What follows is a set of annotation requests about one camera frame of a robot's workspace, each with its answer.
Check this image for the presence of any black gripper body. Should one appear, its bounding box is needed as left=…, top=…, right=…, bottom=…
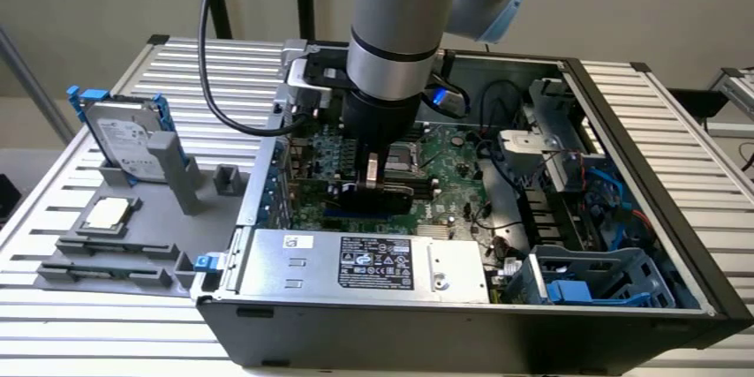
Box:
left=343, top=89, right=425, bottom=158

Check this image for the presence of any CPU socket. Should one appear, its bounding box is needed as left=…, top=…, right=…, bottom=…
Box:
left=386, top=140, right=425, bottom=176

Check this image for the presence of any green motherboard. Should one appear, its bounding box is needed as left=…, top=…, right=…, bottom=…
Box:
left=281, top=120, right=523, bottom=244

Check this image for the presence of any silver chipset heatsink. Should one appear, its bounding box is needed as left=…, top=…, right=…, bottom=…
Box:
left=418, top=223, right=457, bottom=242

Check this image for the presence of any silver power supply unit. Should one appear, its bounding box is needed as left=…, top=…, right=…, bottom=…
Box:
left=236, top=229, right=494, bottom=305

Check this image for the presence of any metal optical drive bay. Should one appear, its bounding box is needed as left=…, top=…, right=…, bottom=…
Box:
left=498, top=78, right=609, bottom=195

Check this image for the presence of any blue case latch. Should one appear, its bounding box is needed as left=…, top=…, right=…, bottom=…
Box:
left=196, top=252, right=224, bottom=273

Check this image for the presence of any grey parts rack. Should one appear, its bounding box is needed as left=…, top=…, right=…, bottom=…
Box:
left=35, top=130, right=257, bottom=295

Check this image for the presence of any black open PC case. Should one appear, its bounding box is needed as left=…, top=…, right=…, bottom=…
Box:
left=194, top=39, right=754, bottom=370

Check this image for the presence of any hard disk in blue caddy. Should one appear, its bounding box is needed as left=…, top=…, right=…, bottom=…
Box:
left=67, top=85, right=174, bottom=185

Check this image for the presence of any silver CPU chip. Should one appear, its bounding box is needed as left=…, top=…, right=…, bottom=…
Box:
left=80, top=198, right=136, bottom=231

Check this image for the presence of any grey disk bay cage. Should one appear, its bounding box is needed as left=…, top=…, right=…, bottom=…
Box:
left=507, top=244, right=680, bottom=308

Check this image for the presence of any green RAM stick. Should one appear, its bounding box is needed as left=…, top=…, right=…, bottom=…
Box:
left=58, top=239, right=174, bottom=252
left=40, top=263, right=164, bottom=278

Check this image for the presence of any wrist camera with silver mount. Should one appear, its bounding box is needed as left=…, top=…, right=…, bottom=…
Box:
left=278, top=39, right=355, bottom=102

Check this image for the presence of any black power wire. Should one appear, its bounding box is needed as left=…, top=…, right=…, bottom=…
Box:
left=478, top=79, right=527, bottom=162

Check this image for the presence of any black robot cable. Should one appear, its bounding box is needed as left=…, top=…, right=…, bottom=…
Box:
left=196, top=0, right=309, bottom=138

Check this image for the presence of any blue data wire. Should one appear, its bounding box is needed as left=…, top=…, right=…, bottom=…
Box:
left=586, top=164, right=653, bottom=259

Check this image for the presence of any red wire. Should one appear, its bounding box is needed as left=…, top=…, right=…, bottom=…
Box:
left=630, top=207, right=654, bottom=239

